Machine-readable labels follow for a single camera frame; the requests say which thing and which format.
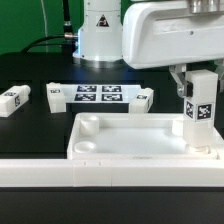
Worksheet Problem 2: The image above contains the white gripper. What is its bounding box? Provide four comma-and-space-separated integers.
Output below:
122, 0, 224, 98

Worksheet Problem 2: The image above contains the black cable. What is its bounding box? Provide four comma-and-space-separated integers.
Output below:
20, 0, 80, 54

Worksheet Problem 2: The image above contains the white front fence bar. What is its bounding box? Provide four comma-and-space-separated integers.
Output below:
0, 159, 224, 187

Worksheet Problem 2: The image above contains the white tag mat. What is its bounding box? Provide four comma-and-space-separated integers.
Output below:
61, 84, 141, 103

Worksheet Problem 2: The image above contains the white desk top tray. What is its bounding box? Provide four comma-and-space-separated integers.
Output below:
67, 113, 224, 160

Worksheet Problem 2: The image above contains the white thin cable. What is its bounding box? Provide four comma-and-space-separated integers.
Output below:
40, 0, 50, 54

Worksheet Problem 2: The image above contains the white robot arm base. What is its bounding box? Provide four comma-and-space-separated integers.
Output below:
73, 0, 124, 68

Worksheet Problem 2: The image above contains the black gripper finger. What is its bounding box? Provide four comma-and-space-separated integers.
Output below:
215, 59, 224, 92

